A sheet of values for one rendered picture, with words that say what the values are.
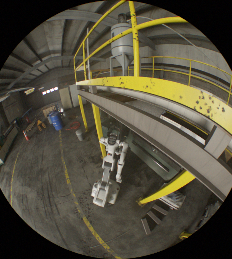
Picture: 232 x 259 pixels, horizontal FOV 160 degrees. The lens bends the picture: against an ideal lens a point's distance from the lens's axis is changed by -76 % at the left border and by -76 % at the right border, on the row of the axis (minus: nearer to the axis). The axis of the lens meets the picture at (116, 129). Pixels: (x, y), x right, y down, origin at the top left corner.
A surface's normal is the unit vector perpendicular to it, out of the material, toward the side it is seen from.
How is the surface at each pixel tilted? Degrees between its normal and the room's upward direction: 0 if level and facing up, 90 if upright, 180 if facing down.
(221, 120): 90
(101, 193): 21
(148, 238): 0
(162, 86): 90
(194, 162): 90
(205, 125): 90
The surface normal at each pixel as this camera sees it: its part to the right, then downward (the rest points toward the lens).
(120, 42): -0.36, 0.55
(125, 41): -0.01, 0.58
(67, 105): 0.56, 0.47
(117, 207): -0.03, -0.81
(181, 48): -0.83, 0.35
